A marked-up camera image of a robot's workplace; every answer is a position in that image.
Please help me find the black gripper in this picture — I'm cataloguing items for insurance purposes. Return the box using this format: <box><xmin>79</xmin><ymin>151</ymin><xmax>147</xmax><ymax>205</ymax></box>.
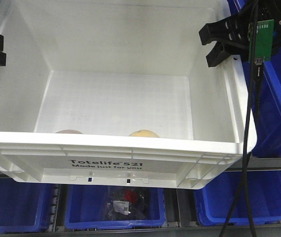
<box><xmin>199</xmin><ymin>0</ymin><xmax>281</xmax><ymax>67</ymax></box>

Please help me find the pink round plush toy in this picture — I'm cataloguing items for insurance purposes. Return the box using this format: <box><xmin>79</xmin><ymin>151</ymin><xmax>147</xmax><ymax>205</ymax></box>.
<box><xmin>57</xmin><ymin>129</ymin><xmax>82</xmax><ymax>134</ymax></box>

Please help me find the white plastic tote box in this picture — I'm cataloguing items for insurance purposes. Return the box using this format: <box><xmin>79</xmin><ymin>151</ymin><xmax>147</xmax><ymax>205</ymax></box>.
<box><xmin>0</xmin><ymin>0</ymin><xmax>248</xmax><ymax>189</ymax></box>

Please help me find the yellow round plush toy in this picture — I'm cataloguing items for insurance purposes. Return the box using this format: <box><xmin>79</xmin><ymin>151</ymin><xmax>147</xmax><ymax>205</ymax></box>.
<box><xmin>129</xmin><ymin>129</ymin><xmax>159</xmax><ymax>138</ymax></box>

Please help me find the green circuit board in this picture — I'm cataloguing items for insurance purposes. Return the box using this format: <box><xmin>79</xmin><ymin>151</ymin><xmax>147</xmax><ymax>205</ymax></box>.
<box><xmin>248</xmin><ymin>19</ymin><xmax>274</xmax><ymax>65</ymax></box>

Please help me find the blue bin right upper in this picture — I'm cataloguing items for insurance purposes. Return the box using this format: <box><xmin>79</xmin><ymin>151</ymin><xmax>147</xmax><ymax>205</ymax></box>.
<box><xmin>252</xmin><ymin>48</ymin><xmax>281</xmax><ymax>158</ymax></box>

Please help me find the blue bin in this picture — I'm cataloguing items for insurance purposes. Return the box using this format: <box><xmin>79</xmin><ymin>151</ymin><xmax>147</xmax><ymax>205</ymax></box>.
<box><xmin>252</xmin><ymin>48</ymin><xmax>281</xmax><ymax>158</ymax></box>
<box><xmin>65</xmin><ymin>185</ymin><xmax>165</xmax><ymax>230</ymax></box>
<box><xmin>194</xmin><ymin>171</ymin><xmax>281</xmax><ymax>226</ymax></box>
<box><xmin>0</xmin><ymin>178</ymin><xmax>54</xmax><ymax>234</ymax></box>

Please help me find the lower roller track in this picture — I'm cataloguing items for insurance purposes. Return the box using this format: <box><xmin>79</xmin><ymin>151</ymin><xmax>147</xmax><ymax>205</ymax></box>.
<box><xmin>47</xmin><ymin>184</ymin><xmax>62</xmax><ymax>233</ymax></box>

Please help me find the blue bin lower left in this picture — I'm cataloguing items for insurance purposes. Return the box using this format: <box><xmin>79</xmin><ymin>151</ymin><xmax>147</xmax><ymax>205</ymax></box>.
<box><xmin>0</xmin><ymin>178</ymin><xmax>54</xmax><ymax>234</ymax></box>

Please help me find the blue bin lower right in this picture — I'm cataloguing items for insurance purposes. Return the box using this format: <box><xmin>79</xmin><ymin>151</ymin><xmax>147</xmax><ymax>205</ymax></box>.
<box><xmin>194</xmin><ymin>171</ymin><xmax>281</xmax><ymax>226</ymax></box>

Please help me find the blue bin lower middle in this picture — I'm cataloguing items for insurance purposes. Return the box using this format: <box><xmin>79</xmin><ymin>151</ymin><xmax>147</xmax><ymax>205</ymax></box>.
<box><xmin>65</xmin><ymin>185</ymin><xmax>165</xmax><ymax>230</ymax></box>

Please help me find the plastic bag of parts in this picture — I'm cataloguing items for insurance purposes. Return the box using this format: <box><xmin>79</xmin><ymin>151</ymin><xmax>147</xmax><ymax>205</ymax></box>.
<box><xmin>102</xmin><ymin>186</ymin><xmax>149</xmax><ymax>221</ymax></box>

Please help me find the black cable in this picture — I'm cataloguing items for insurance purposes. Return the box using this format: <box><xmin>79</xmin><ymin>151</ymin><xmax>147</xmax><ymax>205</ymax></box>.
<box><xmin>216</xmin><ymin>0</ymin><xmax>259</xmax><ymax>237</ymax></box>
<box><xmin>243</xmin><ymin>63</ymin><xmax>264</xmax><ymax>237</ymax></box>

